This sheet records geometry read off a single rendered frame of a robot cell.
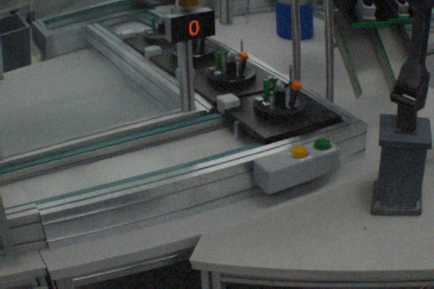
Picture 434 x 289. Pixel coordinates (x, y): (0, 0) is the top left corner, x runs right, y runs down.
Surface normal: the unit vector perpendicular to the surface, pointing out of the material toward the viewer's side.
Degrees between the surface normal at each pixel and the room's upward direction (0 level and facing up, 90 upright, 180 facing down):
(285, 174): 90
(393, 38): 45
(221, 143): 0
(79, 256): 0
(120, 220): 90
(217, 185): 90
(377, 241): 0
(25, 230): 90
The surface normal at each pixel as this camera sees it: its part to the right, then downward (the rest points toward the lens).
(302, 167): 0.47, 0.36
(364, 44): 0.20, -0.36
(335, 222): -0.04, -0.90
